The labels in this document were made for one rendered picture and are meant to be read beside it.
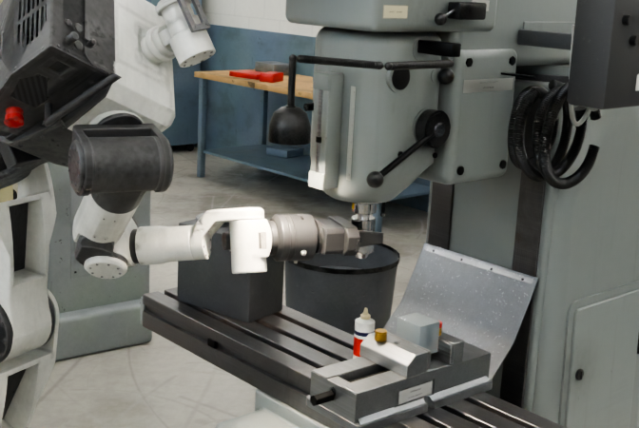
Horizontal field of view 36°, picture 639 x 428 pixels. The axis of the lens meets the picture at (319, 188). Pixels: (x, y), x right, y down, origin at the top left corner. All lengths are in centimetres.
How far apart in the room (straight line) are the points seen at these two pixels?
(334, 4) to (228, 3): 747
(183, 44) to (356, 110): 33
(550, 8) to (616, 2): 32
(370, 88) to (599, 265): 75
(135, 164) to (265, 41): 720
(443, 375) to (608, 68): 62
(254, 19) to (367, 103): 717
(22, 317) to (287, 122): 68
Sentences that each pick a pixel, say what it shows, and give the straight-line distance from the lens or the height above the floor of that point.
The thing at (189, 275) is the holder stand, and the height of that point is 104.
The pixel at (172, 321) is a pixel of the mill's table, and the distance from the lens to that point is 229.
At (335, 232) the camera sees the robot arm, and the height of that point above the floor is 125.
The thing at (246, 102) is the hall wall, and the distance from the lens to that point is 899.
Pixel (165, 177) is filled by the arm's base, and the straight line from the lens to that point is 160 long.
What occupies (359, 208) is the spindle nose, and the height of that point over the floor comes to 129.
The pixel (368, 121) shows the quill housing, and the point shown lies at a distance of 175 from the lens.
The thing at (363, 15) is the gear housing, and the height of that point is 166.
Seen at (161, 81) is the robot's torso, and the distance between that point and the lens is 172.
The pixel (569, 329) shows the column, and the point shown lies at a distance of 218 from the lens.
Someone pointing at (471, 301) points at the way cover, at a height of 104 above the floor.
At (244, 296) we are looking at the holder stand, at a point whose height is 103.
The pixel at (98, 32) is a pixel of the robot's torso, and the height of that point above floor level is 161.
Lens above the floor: 172
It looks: 12 degrees down
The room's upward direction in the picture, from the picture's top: 3 degrees clockwise
